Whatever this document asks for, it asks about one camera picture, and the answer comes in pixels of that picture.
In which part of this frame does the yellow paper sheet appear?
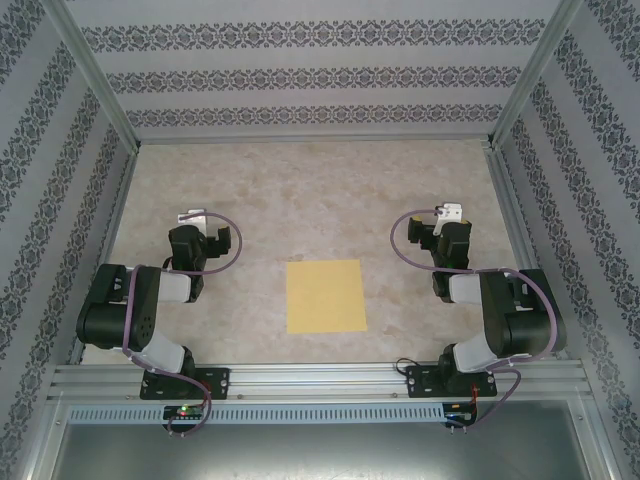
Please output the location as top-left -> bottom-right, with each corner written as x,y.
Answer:
285,259 -> 369,335

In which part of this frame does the grey metal sheet panel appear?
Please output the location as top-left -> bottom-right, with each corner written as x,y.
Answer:
29,399 -> 616,480

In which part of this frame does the left circuit board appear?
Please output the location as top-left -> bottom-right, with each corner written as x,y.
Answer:
163,405 -> 204,420

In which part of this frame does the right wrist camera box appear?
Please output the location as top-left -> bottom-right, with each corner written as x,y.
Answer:
432,202 -> 464,237

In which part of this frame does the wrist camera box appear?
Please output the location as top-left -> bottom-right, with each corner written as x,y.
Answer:
178,207 -> 209,234
432,202 -> 464,237

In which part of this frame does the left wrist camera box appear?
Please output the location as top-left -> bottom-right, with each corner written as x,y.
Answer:
178,207 -> 209,234

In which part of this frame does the aluminium table side rail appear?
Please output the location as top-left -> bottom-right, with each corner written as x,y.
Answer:
67,147 -> 141,366
482,139 -> 571,361

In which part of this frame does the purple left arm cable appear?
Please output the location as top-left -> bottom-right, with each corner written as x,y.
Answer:
121,212 -> 245,439

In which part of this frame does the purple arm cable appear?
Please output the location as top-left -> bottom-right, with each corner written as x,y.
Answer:
121,212 -> 245,439
389,209 -> 564,431

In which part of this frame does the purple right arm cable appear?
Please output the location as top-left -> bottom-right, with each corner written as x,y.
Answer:
389,209 -> 564,431

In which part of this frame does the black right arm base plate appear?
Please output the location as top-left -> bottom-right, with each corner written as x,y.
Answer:
405,363 -> 499,399

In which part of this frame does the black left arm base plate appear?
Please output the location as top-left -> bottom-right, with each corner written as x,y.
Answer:
138,366 -> 232,401

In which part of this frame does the aluminium frame post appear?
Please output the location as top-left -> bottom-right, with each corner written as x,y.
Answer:
47,0 -> 141,151
487,0 -> 589,149

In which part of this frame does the aluminium mounting rail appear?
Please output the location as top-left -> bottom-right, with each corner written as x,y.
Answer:
47,362 -> 596,401

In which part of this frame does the slotted grey cable duct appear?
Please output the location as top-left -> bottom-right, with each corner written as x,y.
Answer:
67,403 -> 446,424

